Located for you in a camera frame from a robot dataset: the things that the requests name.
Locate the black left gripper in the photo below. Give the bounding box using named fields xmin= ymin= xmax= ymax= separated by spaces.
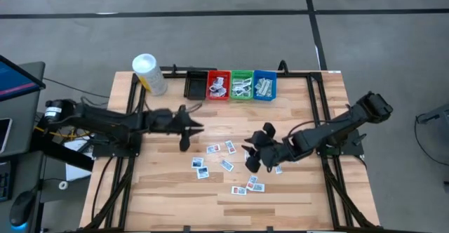
xmin=170 ymin=105 xmax=205 ymax=152

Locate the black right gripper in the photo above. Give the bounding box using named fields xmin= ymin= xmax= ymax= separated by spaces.
xmin=241 ymin=122 xmax=283 ymax=173

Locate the black plastic basket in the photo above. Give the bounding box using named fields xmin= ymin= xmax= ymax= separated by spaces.
xmin=185 ymin=70 xmax=209 ymax=101

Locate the red plastic basket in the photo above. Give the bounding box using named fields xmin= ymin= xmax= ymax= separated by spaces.
xmin=206 ymin=69 xmax=232 ymax=101

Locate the white wipes canister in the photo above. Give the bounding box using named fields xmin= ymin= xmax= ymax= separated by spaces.
xmin=131 ymin=53 xmax=168 ymax=97

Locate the green plastic basket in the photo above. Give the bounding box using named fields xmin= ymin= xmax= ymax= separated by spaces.
xmin=229 ymin=69 xmax=255 ymax=101

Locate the blue plastic basket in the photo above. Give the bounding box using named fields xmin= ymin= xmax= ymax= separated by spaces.
xmin=252 ymin=69 xmax=278 ymax=101

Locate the white paper sheet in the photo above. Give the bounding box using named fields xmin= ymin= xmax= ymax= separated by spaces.
xmin=65 ymin=138 xmax=95 ymax=182

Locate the black desk beam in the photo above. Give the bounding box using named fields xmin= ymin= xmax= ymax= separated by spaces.
xmin=29 ymin=131 xmax=95 ymax=173

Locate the black stand leg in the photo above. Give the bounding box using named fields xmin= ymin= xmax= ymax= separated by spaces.
xmin=415 ymin=102 xmax=449 ymax=131

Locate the computer monitor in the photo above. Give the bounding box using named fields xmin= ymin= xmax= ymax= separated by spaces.
xmin=0 ymin=54 xmax=47 ymax=102

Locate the black computer mouse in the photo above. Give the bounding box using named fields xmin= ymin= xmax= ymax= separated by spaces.
xmin=8 ymin=189 xmax=37 ymax=229

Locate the black keyboard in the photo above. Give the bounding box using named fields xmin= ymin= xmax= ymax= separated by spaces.
xmin=0 ymin=161 xmax=15 ymax=203

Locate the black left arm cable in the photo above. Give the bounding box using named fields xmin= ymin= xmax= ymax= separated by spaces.
xmin=184 ymin=101 xmax=204 ymax=113

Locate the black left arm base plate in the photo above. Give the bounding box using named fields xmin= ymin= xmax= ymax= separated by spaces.
xmin=91 ymin=129 xmax=143 ymax=158

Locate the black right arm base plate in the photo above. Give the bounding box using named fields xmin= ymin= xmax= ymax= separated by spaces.
xmin=313 ymin=127 xmax=365 ymax=157

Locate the black cable under table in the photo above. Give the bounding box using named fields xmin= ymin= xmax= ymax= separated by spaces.
xmin=90 ymin=155 xmax=115 ymax=223

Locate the black monitor cable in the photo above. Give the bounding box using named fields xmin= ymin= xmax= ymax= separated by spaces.
xmin=43 ymin=76 xmax=111 ymax=99

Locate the yellow cable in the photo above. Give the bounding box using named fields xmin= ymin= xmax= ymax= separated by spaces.
xmin=34 ymin=126 xmax=88 ymax=140

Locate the black floor cable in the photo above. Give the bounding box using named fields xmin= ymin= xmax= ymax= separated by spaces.
xmin=413 ymin=116 xmax=449 ymax=167

